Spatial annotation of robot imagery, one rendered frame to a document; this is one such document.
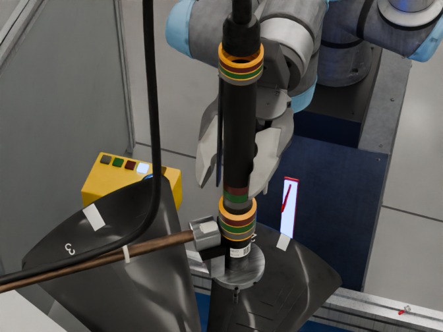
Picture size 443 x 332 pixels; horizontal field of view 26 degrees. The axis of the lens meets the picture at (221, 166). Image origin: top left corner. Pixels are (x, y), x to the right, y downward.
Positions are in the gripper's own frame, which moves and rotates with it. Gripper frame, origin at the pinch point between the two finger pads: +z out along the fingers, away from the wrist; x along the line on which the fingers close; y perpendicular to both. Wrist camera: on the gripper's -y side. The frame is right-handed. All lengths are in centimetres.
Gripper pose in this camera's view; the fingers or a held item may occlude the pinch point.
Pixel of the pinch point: (227, 178)
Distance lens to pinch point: 101.3
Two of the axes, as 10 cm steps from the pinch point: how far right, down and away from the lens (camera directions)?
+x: -9.6, -2.2, 1.8
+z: -2.8, 7.4, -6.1
